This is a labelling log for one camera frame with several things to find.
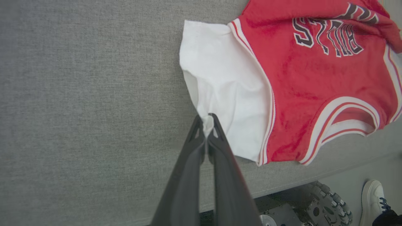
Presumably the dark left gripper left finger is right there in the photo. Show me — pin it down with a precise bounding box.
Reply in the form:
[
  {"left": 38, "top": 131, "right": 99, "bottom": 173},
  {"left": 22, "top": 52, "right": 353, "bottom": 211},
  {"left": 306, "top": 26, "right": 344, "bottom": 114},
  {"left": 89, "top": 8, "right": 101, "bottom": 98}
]
[{"left": 150, "top": 115, "right": 207, "bottom": 226}]

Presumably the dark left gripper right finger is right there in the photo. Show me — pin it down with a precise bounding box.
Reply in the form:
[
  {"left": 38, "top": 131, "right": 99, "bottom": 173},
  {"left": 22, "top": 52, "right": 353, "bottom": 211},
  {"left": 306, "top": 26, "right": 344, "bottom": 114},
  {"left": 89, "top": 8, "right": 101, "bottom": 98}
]
[{"left": 207, "top": 113, "right": 263, "bottom": 226}]

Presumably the red and white basketball jersey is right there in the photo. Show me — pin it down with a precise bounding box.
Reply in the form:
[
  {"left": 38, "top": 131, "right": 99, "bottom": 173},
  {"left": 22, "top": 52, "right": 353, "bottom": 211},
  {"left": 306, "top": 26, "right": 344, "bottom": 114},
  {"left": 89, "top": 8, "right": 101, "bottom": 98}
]
[{"left": 179, "top": 0, "right": 402, "bottom": 167}]

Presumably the grey omni wheel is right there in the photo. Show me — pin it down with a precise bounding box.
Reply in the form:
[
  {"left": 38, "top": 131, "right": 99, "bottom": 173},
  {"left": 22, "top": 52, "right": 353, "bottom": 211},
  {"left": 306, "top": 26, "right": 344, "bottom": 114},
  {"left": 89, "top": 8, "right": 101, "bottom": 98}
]
[{"left": 300, "top": 181, "right": 354, "bottom": 226}]

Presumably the grey fabric sofa cushion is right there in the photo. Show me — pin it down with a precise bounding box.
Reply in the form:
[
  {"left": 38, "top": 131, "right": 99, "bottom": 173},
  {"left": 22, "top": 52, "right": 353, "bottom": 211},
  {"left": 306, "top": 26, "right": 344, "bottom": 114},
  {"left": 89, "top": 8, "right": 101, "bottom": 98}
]
[{"left": 0, "top": 0, "right": 402, "bottom": 226}]

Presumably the white sneaker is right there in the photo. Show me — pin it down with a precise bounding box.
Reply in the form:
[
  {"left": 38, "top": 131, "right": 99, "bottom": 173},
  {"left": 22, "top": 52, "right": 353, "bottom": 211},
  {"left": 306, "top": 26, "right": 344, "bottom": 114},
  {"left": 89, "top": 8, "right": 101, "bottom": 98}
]
[{"left": 359, "top": 179, "right": 393, "bottom": 226}]

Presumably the dark trouser leg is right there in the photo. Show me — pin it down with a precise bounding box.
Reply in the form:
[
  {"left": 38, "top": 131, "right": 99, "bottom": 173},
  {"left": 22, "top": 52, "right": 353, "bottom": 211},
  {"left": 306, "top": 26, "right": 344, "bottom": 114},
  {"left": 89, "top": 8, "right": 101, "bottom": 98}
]
[{"left": 372, "top": 208, "right": 402, "bottom": 226}]

